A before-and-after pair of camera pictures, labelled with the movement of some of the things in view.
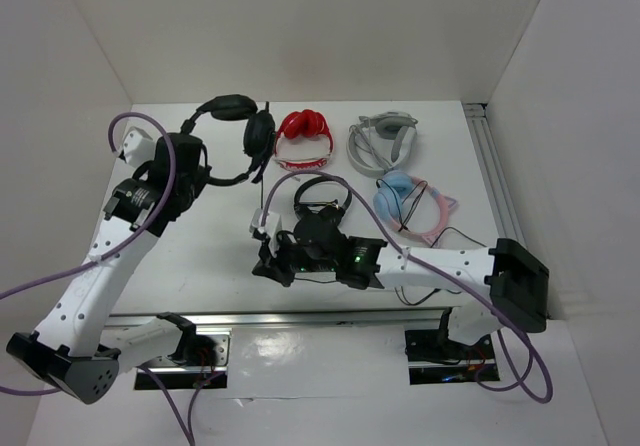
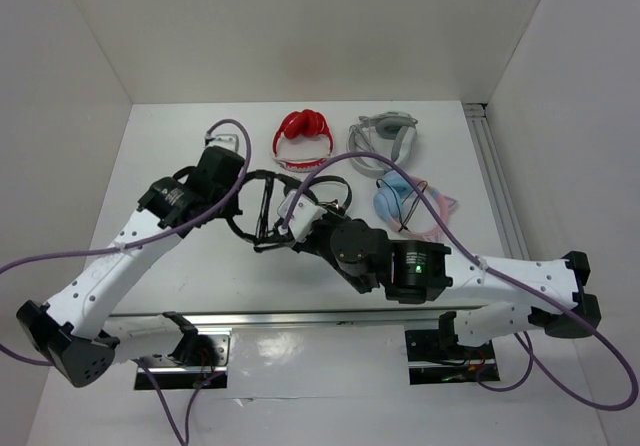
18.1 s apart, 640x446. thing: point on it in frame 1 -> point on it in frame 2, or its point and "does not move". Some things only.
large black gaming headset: [259, 130] -> [301, 185]
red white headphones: [301, 123] does not move
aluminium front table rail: [295, 320] does not move
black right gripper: [272, 271] -> [306, 245]
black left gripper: [201, 176] -> [232, 209]
